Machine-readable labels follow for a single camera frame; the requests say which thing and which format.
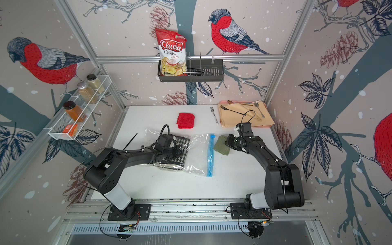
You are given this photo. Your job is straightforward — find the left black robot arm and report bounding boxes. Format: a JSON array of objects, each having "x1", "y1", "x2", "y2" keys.
[{"x1": 84, "y1": 134, "x2": 188, "y2": 220}]

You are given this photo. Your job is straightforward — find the pink tray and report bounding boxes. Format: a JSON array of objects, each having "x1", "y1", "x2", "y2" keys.
[{"x1": 218, "y1": 100, "x2": 255, "y2": 105}]

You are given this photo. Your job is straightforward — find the clear acrylic wall shelf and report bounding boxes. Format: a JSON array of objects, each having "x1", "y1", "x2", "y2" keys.
[{"x1": 49, "y1": 75, "x2": 112, "y2": 140}]

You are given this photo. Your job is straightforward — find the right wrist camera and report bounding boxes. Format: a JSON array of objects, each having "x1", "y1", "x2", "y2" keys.
[{"x1": 234, "y1": 122, "x2": 254, "y2": 138}]

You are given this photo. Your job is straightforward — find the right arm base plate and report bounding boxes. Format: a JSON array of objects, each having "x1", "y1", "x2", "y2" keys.
[{"x1": 229, "y1": 203, "x2": 273, "y2": 220}]

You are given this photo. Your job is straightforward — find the black fork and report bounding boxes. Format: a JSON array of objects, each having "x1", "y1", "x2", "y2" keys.
[{"x1": 220, "y1": 105, "x2": 246, "y2": 116}]

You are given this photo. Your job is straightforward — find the red Chuba chips bag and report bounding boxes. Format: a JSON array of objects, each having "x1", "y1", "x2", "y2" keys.
[{"x1": 155, "y1": 28, "x2": 187, "y2": 77}]

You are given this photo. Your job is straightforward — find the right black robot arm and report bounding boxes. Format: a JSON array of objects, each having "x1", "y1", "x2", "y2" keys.
[{"x1": 225, "y1": 134, "x2": 305, "y2": 210}]

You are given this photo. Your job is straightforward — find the gold spoon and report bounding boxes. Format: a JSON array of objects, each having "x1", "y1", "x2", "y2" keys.
[{"x1": 227, "y1": 100, "x2": 254, "y2": 106}]

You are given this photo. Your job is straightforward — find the beige spice jar middle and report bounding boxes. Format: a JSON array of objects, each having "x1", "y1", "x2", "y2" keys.
[{"x1": 77, "y1": 82, "x2": 99, "y2": 104}]

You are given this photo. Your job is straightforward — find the olive green knitted scarf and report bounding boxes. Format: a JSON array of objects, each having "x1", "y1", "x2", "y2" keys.
[{"x1": 213, "y1": 135, "x2": 230, "y2": 156}]

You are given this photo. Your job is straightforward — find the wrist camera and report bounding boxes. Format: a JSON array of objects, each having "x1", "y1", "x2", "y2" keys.
[
  {"x1": 157, "y1": 134, "x2": 174, "y2": 148},
  {"x1": 234, "y1": 122, "x2": 254, "y2": 138}
]

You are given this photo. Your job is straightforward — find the white handled fork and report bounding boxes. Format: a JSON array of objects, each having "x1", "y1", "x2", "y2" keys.
[{"x1": 210, "y1": 106, "x2": 219, "y2": 125}]

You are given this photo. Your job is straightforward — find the orange spice jar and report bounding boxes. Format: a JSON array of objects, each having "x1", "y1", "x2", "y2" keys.
[{"x1": 63, "y1": 101, "x2": 85, "y2": 123}]

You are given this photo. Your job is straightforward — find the beige tongs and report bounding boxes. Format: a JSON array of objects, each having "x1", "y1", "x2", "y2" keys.
[{"x1": 241, "y1": 104, "x2": 263, "y2": 123}]

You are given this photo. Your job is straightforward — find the beige cloth napkin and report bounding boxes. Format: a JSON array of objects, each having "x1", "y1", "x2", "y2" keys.
[{"x1": 218, "y1": 101, "x2": 275, "y2": 128}]

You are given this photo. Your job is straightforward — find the black white houndstooth scarf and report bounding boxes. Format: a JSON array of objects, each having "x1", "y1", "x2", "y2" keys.
[{"x1": 151, "y1": 133, "x2": 191, "y2": 170}]

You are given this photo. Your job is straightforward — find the beige spice jar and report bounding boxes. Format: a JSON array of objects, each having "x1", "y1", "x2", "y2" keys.
[
  {"x1": 77, "y1": 82, "x2": 99, "y2": 104},
  {"x1": 87, "y1": 74, "x2": 105, "y2": 94}
]

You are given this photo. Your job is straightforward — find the small orange box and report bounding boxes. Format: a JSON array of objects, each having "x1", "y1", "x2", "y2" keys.
[{"x1": 62, "y1": 124, "x2": 79, "y2": 137}]

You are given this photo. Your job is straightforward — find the black wall basket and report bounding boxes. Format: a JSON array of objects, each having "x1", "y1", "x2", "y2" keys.
[{"x1": 157, "y1": 59, "x2": 224, "y2": 82}]

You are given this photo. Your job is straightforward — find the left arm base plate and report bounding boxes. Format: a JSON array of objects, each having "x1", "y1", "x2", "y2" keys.
[{"x1": 108, "y1": 204, "x2": 152, "y2": 221}]

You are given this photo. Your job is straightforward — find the beige spice jar rear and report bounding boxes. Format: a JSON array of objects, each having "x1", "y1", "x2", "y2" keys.
[{"x1": 87, "y1": 74, "x2": 105, "y2": 94}]

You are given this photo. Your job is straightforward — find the silver spoon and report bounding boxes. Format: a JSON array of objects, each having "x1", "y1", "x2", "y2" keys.
[{"x1": 254, "y1": 102, "x2": 265, "y2": 118}]

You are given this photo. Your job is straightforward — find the red knitted scarf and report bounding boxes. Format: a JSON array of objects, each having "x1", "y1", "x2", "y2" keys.
[{"x1": 176, "y1": 113, "x2": 195, "y2": 129}]

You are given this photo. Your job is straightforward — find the clear plastic vacuum bag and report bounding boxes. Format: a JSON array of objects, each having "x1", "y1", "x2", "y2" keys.
[{"x1": 153, "y1": 134, "x2": 213, "y2": 176}]

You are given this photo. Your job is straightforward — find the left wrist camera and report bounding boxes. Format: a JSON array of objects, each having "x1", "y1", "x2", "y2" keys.
[{"x1": 157, "y1": 134, "x2": 174, "y2": 148}]

